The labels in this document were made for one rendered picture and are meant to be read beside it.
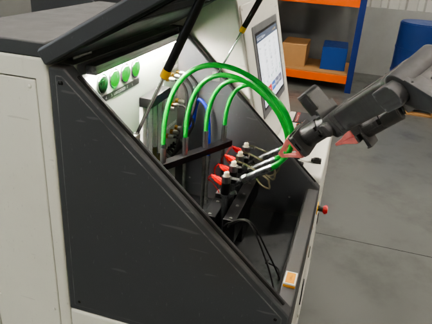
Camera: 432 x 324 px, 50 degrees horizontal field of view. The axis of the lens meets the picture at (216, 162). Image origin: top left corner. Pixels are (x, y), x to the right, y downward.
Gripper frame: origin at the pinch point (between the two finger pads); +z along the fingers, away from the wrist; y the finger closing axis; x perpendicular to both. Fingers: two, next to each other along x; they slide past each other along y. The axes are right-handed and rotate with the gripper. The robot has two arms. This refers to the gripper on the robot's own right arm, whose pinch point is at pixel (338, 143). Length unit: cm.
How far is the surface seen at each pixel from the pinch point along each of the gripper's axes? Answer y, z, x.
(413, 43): 10, 72, -459
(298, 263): -20.2, 15.8, 26.4
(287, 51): 95, 218, -482
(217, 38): 49, 21, -11
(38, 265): 17, 60, 64
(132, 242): 9, 31, 57
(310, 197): -12.6, 24.1, -10.0
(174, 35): 55, 23, 7
